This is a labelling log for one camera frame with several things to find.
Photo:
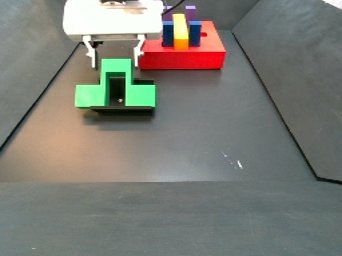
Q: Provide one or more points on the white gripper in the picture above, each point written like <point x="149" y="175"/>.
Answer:
<point x="89" y="18"/>

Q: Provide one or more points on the green bridge-shaped object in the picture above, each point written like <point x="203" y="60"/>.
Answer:
<point x="93" y="95"/>

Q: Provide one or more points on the black angle fixture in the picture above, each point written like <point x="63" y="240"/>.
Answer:
<point x="117" y="101"/>

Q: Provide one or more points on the red base board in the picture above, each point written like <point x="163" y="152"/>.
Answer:
<point x="206" y="57"/>

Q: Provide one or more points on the blue block right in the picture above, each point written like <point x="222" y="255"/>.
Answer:
<point x="167" y="34"/>

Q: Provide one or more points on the blue block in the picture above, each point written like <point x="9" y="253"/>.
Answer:
<point x="167" y="34"/>
<point x="195" y="27"/>

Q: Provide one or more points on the purple block left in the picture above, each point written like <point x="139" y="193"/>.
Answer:
<point x="167" y="15"/>

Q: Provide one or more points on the purple block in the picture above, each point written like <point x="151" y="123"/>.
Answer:
<point x="167" y="15"/>
<point x="189" y="12"/>

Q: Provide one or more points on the yellow long bar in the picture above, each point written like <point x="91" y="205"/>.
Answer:
<point x="180" y="32"/>

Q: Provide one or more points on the blue block left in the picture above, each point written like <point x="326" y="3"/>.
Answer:
<point x="195" y="27"/>

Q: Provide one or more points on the purple block right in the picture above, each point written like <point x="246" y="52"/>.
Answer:
<point x="189" y="12"/>

